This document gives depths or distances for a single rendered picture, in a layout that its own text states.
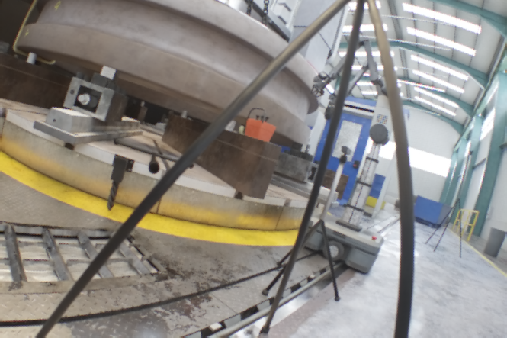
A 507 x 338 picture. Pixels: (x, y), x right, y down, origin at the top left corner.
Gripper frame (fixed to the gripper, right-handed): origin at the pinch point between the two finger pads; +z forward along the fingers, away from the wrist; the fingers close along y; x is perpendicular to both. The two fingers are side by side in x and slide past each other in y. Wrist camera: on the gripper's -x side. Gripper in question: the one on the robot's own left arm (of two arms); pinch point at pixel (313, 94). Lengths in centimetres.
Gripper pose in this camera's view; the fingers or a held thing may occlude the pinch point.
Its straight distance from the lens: 235.6
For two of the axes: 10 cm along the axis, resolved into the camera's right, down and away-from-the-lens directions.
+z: -6.8, 6.8, 2.8
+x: 5.2, 7.1, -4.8
